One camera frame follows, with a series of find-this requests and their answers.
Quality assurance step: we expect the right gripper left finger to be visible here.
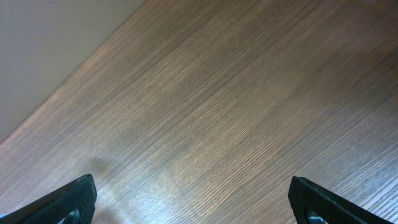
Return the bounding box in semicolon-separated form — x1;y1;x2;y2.
1;174;97;224

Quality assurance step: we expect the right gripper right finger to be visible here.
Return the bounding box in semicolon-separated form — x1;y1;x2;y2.
288;176;392;224

